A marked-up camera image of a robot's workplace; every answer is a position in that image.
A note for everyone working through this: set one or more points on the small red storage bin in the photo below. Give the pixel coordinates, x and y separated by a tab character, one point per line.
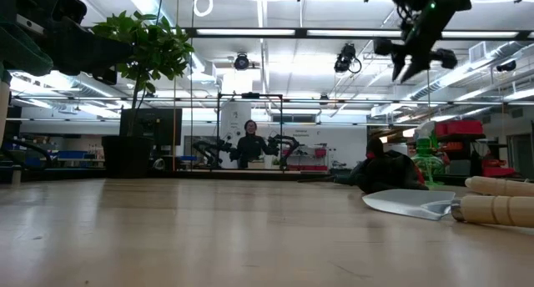
498	172

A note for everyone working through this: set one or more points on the black background robot arm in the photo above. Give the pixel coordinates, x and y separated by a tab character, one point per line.
288	143
213	151

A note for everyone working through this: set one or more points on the green leafy plant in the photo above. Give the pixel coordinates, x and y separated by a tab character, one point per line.
146	49

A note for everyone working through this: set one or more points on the silver ventilation duct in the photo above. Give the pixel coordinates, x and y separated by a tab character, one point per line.
492	55

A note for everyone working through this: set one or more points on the large red storage bin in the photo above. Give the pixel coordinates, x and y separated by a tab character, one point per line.
459	128

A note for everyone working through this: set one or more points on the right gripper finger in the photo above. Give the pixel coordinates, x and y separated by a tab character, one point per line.
413	68
397	66

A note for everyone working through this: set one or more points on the black aluminium table frame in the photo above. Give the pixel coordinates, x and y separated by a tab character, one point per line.
250	175

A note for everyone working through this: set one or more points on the blue storage bin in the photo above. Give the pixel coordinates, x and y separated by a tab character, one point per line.
71	155

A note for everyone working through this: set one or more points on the black background station frame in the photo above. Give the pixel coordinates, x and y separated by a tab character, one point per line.
250	96

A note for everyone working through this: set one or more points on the black monitor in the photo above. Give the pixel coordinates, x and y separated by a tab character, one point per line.
167	126

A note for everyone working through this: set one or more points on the black plant pot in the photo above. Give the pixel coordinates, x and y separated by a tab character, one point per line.
127	157

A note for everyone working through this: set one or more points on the black bar with light strips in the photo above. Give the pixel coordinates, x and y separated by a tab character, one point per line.
300	32

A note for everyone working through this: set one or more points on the round black lamp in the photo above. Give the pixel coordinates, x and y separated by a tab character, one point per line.
241	62

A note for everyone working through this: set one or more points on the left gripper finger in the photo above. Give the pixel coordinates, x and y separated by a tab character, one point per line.
96	53

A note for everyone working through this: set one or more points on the person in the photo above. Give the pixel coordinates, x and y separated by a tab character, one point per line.
250	149

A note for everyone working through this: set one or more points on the black red gardening glove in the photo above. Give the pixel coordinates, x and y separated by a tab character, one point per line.
388	174

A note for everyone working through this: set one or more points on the dark grey curved armrest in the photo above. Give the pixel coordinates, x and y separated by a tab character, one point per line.
158	164

